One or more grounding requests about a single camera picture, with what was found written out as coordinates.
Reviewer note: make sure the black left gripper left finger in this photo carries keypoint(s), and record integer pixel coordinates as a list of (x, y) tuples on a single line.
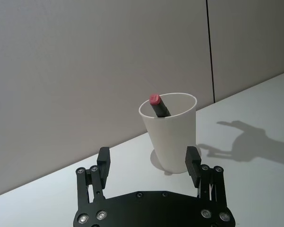
[(97, 186)]

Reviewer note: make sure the white paper cup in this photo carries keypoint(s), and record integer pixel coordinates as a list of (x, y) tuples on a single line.
[(170, 142)]

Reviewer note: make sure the black marker with red cap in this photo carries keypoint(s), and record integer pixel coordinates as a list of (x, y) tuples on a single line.
[(159, 109)]

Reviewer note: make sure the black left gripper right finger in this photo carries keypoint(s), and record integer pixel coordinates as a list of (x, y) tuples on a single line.
[(193, 165)]

